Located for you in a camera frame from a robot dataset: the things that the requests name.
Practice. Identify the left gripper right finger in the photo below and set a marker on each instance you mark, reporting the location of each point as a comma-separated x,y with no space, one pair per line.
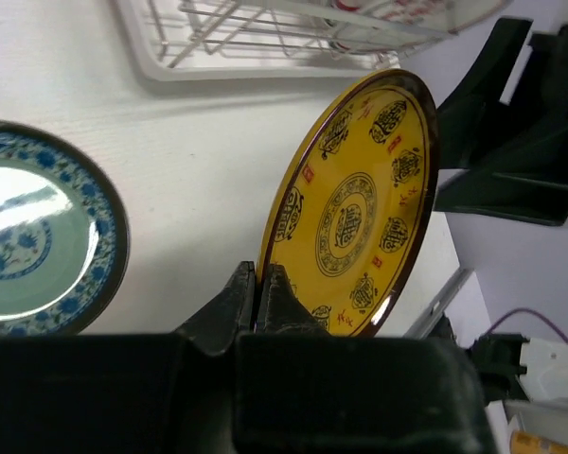
279,312

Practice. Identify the blue patterned plate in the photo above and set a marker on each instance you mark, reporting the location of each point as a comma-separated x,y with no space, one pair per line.
64,235

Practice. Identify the yellow patterned plate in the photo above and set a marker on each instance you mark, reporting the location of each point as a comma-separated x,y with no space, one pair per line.
353,207

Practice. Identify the metal wire dish rack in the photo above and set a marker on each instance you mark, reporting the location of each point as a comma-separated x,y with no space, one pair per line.
176,41

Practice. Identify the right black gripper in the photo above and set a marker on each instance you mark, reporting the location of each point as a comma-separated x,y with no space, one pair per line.
522,174

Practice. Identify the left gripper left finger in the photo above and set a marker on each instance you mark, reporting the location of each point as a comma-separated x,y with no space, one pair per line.
214,327

